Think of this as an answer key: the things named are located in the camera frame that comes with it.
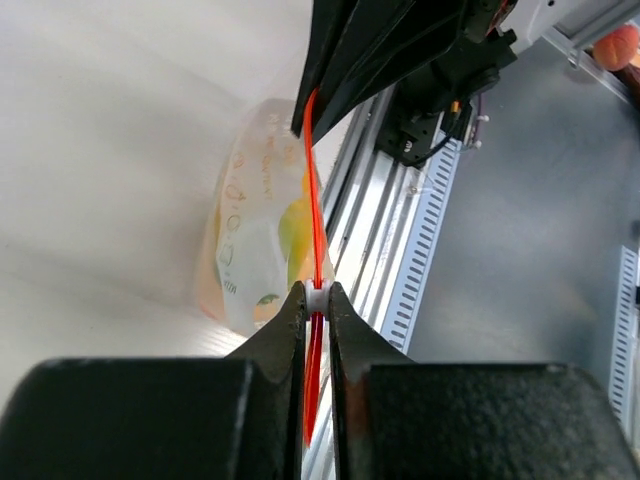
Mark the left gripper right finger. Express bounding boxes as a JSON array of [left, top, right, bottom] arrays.
[[327, 284, 639, 479]]

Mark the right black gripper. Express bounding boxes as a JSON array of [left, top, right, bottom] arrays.
[[291, 0, 517, 139]]

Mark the clear orange zip top bag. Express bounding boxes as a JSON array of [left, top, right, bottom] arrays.
[[196, 98, 308, 337]]

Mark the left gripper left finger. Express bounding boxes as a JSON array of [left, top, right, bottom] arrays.
[[1, 284, 306, 479]]

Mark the orange peach in background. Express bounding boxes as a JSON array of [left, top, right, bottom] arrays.
[[592, 24, 639, 72]]

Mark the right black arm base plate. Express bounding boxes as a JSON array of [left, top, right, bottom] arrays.
[[375, 87, 473, 168]]

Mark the aluminium mounting rail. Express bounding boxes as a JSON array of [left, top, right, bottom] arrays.
[[299, 84, 451, 480]]

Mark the orange fruit with leaf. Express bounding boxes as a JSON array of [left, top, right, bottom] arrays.
[[253, 293, 287, 329]]

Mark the white slotted cable duct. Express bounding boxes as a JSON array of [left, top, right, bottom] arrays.
[[380, 139, 461, 354]]

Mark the yellow green mango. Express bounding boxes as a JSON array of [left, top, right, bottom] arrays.
[[278, 172, 315, 288]]

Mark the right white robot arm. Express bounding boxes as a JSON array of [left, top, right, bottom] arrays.
[[291, 0, 639, 141]]

